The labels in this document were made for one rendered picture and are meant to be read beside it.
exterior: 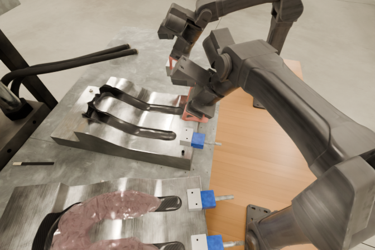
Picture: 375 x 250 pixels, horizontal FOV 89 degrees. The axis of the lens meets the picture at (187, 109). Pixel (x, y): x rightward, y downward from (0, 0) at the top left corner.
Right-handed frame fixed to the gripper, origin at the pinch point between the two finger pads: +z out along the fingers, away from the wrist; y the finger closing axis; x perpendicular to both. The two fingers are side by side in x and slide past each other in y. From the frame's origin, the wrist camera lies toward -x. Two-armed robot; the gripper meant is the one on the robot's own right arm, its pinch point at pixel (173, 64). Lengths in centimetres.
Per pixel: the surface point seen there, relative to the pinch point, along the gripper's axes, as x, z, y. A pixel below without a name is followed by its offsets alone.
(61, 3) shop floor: -199, 212, -250
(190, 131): 12.4, -2.9, 28.2
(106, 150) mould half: -8.5, 17.1, 36.4
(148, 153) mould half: 3.7, 6.4, 36.4
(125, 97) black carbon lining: -10.7, 9.6, 18.0
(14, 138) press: -43, 41, 36
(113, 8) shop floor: -110, 166, -247
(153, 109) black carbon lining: 0.2, 7.9, 18.7
